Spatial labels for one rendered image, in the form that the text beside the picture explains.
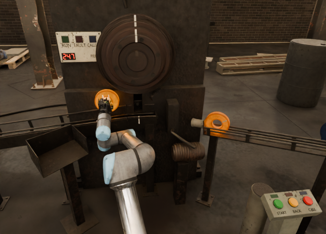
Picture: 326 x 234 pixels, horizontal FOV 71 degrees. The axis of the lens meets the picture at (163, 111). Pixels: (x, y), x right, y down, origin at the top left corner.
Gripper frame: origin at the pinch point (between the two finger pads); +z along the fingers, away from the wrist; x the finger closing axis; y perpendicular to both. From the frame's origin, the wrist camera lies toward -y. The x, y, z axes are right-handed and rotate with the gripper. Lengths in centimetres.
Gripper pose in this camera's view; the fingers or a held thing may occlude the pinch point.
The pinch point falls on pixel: (106, 98)
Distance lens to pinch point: 153.7
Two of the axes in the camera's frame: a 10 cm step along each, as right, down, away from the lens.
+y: 0.3, -7.4, -6.7
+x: -9.9, 0.6, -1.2
